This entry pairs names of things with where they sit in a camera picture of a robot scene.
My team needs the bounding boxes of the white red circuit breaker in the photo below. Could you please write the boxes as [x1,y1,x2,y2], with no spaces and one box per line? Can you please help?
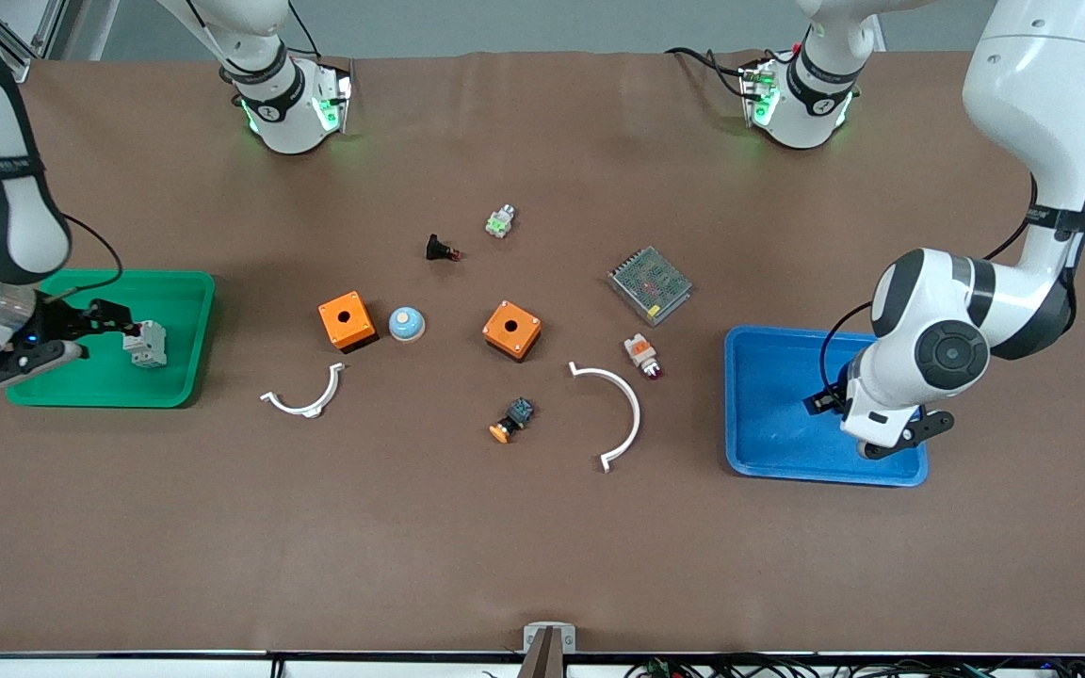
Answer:
[122,319,170,371]

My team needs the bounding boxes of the green plastic tray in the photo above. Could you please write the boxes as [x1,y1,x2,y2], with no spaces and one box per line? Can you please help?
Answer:
[5,269,218,410]

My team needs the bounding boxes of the blue plastic tray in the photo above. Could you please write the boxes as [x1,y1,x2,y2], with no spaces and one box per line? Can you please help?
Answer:
[723,325,930,489]

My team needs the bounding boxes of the red indicator light orange body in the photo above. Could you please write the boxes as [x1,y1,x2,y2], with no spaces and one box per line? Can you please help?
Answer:
[623,332,665,382]

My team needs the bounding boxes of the metal mesh power supply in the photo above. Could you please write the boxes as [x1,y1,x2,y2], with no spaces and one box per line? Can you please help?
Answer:
[607,245,694,329]

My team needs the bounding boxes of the orange button box black base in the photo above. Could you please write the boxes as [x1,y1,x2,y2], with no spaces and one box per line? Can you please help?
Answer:
[317,290,379,354]

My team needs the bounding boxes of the blue white dome button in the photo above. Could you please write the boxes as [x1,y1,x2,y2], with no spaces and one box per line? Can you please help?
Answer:
[387,306,428,344]

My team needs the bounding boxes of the orange button box with screws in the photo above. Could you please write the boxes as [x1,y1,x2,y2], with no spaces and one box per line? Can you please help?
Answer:
[481,299,544,363]

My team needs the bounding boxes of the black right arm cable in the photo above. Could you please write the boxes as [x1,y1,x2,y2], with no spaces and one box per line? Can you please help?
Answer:
[41,213,125,302]

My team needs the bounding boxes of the small white curved bracket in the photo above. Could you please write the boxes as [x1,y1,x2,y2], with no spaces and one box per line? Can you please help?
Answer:
[259,362,347,420]

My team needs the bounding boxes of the large white curved bracket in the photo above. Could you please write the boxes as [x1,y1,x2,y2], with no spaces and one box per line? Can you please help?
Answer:
[568,361,643,475]

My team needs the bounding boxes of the aluminium frame profile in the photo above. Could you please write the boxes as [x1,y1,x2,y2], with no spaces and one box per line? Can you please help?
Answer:
[0,0,70,86]

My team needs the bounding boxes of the orange push button switch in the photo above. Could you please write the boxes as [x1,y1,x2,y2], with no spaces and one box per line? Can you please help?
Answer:
[488,396,537,445]

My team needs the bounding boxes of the black right base cable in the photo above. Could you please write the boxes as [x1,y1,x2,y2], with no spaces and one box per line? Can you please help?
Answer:
[249,0,320,59]

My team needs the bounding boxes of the black left base cables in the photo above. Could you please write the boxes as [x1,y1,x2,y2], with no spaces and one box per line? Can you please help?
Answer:
[663,43,803,101]

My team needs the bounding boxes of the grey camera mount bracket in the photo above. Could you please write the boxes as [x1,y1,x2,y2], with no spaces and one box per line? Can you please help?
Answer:
[516,621,578,678]

